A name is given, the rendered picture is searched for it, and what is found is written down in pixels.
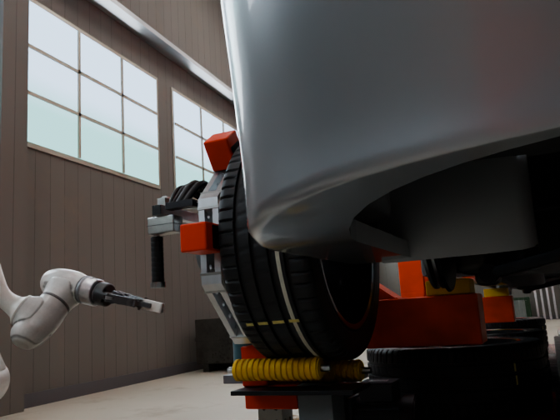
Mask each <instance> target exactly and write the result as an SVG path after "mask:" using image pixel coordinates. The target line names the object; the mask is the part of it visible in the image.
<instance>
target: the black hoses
mask: <svg viewBox="0 0 560 420"><path fill-rule="evenodd" d="M207 185H208V182H207V181H205V180H202V181H198V180H192V181H191V182H189V183H188V184H185V185H181V186H179V187H177V188H176V189H175V190H174V191H173V193H172V196H171V197H170V200H169V202H166V203H165V207H166V210H168V211H175V210H180V209H186V208H196V207H197V206H198V199H199V198H200V194H201V193H202V192H203V190H204V189H205V187H206V186H207ZM193 198H196V199H197V200H196V199H193Z"/></svg>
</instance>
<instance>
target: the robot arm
mask: <svg viewBox="0 0 560 420"><path fill-rule="evenodd" d="M40 287H41V289H42V295H41V296H40V297H39V296H37V297H34V296H32V295H29V296H26V297H19V296H17V295H15V294H14V293H13V292H11V291H10V289H9V288H8V285H7V283H6V280H5V277H4V275H3V270H2V268H1V264H0V308H1V309H2V310H3V311H4V312H5V313H6V314H7V315H8V316H9V317H10V323H11V324H12V325H13V326H12V329H11V339H12V342H13V343H14V345H16V346H17V347H19V348H21V349H26V350H29V349H34V348H37V347H39V346H40V345H42V344H43V343H45V342H46V341H47V340H48V339H49V338H50V337H51V336H52V335H53V334H54V333H55V331H56V330H57V329H58V328H59V326H60V325H61V324H62V322H63V320H64V318H65V317H66V316H67V314H68V313H69V312H70V311H71V310H72V309H73V308H75V307H76V306H77V305H78V304H79V303H81V304H86V305H89V306H93V307H96V306H97V305H98V306H102V307H108V306H109V305H111V304H112V303H116V304H119V305H125V306H129V307H134V308H135V307H137V310H141V307H142V309H145V310H148V311H152V312H155V313H163V309H164V303H162V302H155V301H152V300H148V298H147V297H145V298H142V297H137V296H133V295H132V294H128V293H124V292H121V291H116V290H115V287H114V286H113V285H112V284H111V283H107V282H104V281H103V280H101V279H98V278H95V277H90V276H87V275H85V274H84V273H82V272H78V271H74V270H70V269H61V268H58V269H52V270H49V271H47V272H45V273H44V274H43V276H42V278H41V281H40ZM9 383H10V373H9V371H8V368H7V366H6V365H5V363H4V361H3V358H2V356H1V354H0V399H1V398H2V397H3V396H4V394H5V393H6V391H7V390H8V387H9Z"/></svg>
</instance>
